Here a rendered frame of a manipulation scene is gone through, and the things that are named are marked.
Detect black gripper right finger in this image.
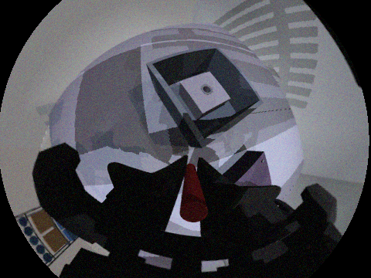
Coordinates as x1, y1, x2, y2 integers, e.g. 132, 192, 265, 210
197, 158, 281, 237

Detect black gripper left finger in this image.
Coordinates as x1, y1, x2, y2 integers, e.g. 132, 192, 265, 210
107, 155, 188, 231

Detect white square plate with hole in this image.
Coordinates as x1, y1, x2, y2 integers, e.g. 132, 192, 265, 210
179, 72, 231, 120

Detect dark red peg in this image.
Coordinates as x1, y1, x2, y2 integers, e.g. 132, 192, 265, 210
179, 164, 208, 222

